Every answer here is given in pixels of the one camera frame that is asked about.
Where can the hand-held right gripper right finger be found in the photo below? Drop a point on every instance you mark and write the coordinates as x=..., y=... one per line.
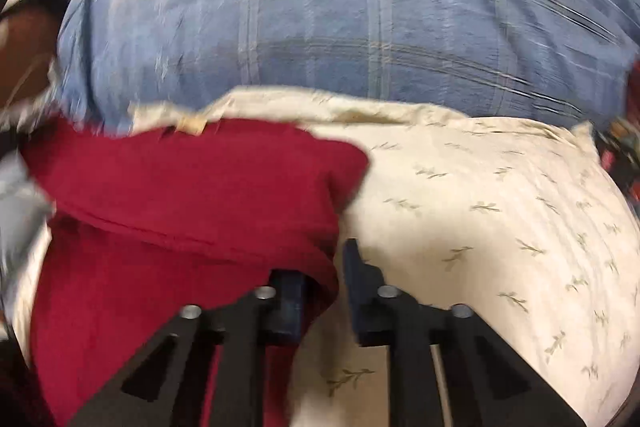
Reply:
x=357, y=302

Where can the blue plaid bed sheet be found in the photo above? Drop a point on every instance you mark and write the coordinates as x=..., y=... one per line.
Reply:
x=22, y=207

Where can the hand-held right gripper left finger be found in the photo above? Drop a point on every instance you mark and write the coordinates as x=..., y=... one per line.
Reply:
x=290, y=307

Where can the colourful patterned cloth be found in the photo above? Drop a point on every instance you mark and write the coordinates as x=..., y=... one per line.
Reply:
x=622, y=152

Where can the cream leaf-print pillow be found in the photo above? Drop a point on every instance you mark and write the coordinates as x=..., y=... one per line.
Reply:
x=475, y=217

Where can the red garment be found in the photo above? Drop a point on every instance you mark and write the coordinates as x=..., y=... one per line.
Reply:
x=200, y=187

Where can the brown wooden headboard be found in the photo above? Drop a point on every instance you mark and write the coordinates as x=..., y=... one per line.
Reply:
x=25, y=57

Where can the blue plaid pillow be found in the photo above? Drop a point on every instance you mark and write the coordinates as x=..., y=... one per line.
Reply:
x=350, y=32

